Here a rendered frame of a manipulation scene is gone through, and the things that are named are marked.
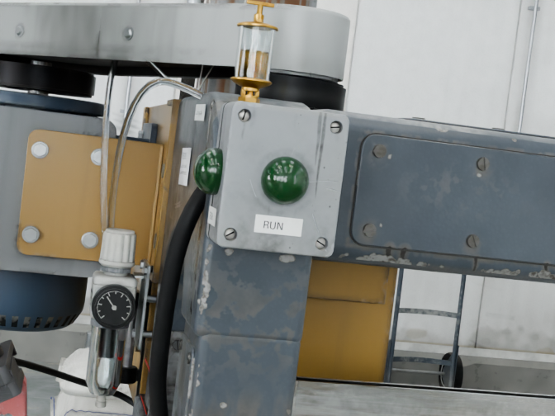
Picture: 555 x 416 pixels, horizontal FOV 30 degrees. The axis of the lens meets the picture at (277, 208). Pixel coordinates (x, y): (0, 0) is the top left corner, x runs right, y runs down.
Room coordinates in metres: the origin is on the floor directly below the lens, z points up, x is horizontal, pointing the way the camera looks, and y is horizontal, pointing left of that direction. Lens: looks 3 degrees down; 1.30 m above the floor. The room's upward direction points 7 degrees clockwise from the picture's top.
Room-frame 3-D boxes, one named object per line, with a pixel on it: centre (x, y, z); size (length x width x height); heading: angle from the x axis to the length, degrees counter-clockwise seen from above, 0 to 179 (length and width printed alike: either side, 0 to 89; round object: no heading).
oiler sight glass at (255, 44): (0.72, 0.03, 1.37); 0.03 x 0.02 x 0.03; 102
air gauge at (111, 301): (0.86, 0.13, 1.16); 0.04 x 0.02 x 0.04; 102
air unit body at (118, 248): (0.88, 0.13, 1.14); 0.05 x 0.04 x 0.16; 12
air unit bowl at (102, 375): (0.89, 0.13, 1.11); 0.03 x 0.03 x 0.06
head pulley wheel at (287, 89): (0.85, 0.00, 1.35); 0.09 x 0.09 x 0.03
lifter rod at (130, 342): (0.94, 0.12, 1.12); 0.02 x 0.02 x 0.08
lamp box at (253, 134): (0.66, 0.00, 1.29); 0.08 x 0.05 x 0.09; 102
